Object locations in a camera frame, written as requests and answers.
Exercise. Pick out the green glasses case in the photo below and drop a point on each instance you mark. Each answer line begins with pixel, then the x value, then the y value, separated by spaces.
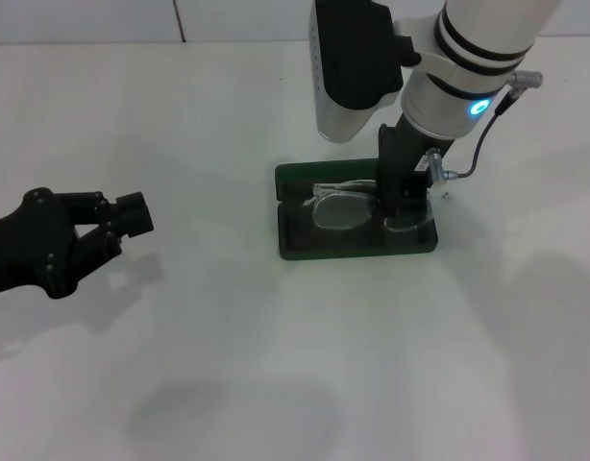
pixel 333 252

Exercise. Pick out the clear white glasses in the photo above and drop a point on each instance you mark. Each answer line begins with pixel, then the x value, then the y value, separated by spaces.
pixel 340 211

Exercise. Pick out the silver right connector plug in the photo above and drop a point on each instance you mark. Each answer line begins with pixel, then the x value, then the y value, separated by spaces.
pixel 436 163

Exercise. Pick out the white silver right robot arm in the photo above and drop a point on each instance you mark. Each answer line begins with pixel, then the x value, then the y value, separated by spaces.
pixel 492 29

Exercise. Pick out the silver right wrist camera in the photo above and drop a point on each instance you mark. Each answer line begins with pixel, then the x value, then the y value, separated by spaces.
pixel 357 57

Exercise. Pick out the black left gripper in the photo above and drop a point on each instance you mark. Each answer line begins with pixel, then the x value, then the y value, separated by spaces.
pixel 26 249

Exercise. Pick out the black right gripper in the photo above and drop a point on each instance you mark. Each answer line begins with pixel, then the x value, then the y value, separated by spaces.
pixel 400 153

